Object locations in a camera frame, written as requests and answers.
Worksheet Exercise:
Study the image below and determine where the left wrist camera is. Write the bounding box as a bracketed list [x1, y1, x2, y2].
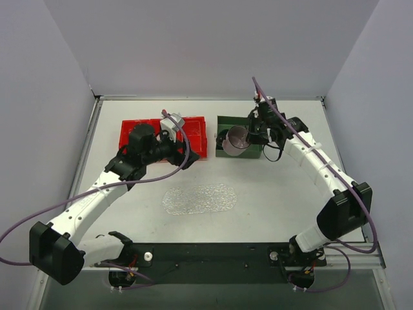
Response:
[160, 113, 185, 141]

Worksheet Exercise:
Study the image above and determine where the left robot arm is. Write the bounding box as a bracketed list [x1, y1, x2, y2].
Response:
[29, 119, 199, 285]

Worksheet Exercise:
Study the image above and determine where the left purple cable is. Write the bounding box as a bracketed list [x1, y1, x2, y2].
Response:
[0, 109, 194, 267]

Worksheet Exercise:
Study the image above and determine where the red compartment bin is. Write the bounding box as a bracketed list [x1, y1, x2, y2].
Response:
[119, 116, 208, 160]

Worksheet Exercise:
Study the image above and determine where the aluminium table frame rail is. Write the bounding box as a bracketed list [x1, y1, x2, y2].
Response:
[323, 243, 387, 270]

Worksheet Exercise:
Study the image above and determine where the purple cable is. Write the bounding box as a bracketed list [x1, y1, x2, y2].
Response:
[251, 76, 378, 253]
[0, 109, 194, 267]

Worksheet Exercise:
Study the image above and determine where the dark green mug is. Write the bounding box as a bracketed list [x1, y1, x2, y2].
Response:
[216, 129, 228, 149]

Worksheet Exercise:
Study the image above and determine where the mauve mug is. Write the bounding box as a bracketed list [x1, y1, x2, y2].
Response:
[222, 125, 250, 157]

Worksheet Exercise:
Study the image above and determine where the green plastic bin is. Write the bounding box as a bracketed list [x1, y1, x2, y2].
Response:
[215, 116, 263, 159]

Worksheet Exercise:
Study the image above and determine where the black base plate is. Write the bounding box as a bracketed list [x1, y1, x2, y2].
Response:
[107, 242, 327, 288]

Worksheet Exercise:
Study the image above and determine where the clear textured oval tray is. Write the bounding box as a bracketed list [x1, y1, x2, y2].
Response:
[162, 183, 237, 216]

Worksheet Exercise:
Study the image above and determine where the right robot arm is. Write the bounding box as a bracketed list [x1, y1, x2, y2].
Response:
[247, 96, 372, 256]

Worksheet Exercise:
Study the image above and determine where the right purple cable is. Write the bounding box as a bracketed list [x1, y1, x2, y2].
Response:
[251, 76, 378, 253]

